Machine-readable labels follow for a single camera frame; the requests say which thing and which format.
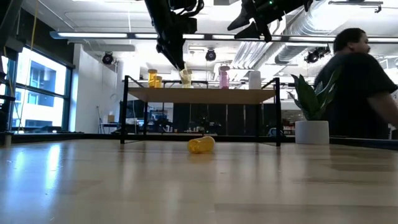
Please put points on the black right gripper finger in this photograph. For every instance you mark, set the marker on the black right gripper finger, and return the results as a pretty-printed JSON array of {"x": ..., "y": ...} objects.
[
  {"x": 241, "y": 21},
  {"x": 256, "y": 29}
]

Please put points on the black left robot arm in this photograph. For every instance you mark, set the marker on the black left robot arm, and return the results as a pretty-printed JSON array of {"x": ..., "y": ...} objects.
[{"x": 154, "y": 9}]

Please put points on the person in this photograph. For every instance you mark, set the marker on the person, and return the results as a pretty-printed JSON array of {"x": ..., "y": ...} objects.
[{"x": 357, "y": 93}]

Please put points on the white cup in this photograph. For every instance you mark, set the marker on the white cup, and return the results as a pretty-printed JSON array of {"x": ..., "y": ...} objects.
[{"x": 311, "y": 132}]

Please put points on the black ceiling spotlight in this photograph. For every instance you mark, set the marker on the black ceiling spotlight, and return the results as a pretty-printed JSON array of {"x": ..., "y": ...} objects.
[
  {"x": 317, "y": 54},
  {"x": 210, "y": 55},
  {"x": 107, "y": 58}
]

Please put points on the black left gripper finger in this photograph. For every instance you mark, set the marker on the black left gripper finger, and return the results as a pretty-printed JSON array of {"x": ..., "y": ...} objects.
[{"x": 175, "y": 57}]

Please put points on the cardboard box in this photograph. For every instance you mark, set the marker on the cardboard box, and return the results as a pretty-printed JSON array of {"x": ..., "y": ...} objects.
[{"x": 111, "y": 119}]

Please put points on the green snake plant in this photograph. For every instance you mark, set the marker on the green snake plant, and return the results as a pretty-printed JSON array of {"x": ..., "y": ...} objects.
[{"x": 308, "y": 99}]

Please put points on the pink pill bottle white cap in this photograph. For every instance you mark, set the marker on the pink pill bottle white cap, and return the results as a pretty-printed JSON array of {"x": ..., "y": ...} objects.
[{"x": 224, "y": 79}]

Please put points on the amber bottle with yellow pills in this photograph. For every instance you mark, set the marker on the amber bottle with yellow pills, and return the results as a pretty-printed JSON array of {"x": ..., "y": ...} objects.
[{"x": 201, "y": 145}]

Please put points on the yellow pill bottle white cap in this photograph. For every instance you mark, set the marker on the yellow pill bottle white cap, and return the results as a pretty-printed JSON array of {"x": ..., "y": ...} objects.
[{"x": 186, "y": 79}]

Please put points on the wooden shelf with black frame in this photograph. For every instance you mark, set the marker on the wooden shelf with black frame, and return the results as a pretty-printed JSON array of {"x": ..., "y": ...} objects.
[{"x": 199, "y": 96}]

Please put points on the black aluminium rig frame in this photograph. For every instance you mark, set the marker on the black aluminium rig frame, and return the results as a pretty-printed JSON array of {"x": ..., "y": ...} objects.
[{"x": 46, "y": 137}]

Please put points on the long ceiling light bar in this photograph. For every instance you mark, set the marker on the long ceiling light bar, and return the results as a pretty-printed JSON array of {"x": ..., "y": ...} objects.
[{"x": 84, "y": 35}]

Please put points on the silver ventilation duct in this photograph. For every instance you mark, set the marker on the silver ventilation duct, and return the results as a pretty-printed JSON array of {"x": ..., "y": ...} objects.
[{"x": 298, "y": 37}]

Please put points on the large window with black frame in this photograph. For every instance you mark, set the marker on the large window with black frame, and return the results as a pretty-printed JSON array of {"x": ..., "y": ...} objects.
[{"x": 40, "y": 93}]

